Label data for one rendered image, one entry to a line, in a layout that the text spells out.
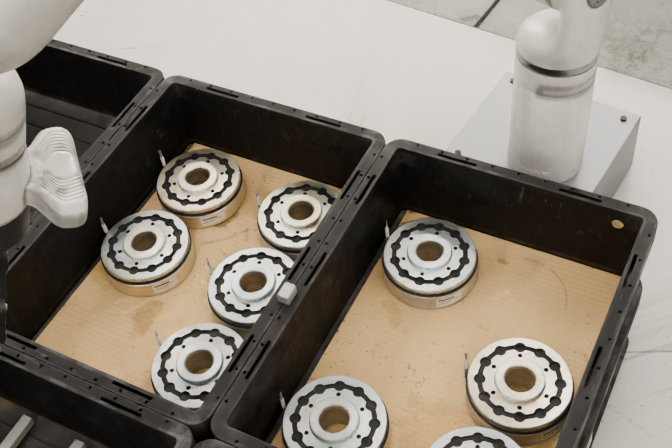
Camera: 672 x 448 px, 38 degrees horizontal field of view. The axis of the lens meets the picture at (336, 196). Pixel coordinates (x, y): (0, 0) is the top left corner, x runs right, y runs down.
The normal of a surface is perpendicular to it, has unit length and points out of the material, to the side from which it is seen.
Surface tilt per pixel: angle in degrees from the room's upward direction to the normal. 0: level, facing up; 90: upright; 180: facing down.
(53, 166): 14
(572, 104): 89
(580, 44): 90
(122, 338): 0
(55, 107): 0
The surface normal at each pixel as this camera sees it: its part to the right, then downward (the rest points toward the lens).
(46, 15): 0.85, 0.44
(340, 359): -0.10, -0.66
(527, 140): -0.66, 0.58
